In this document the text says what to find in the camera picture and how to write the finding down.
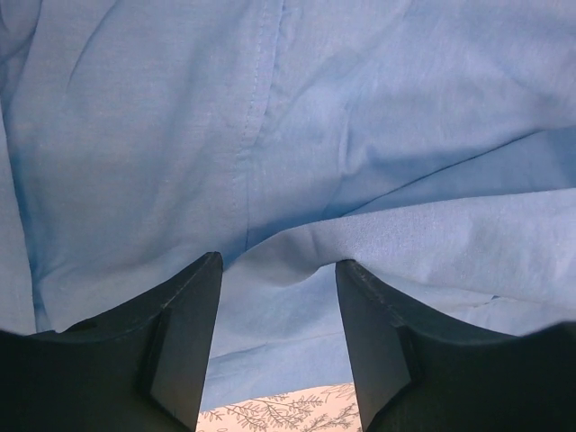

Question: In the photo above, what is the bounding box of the floral patterned table mat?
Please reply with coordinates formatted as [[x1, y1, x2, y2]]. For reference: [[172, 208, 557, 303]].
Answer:
[[196, 383, 362, 432]]

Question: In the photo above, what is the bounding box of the light blue long sleeve shirt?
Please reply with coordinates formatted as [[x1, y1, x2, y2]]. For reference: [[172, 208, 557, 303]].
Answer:
[[1, 1, 575, 409]]

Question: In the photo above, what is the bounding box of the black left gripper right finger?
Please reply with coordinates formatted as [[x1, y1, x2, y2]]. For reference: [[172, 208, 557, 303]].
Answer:
[[336, 260, 575, 431]]

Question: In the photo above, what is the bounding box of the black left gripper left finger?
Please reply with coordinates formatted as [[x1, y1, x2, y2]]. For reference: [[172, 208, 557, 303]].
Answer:
[[1, 252, 223, 431]]

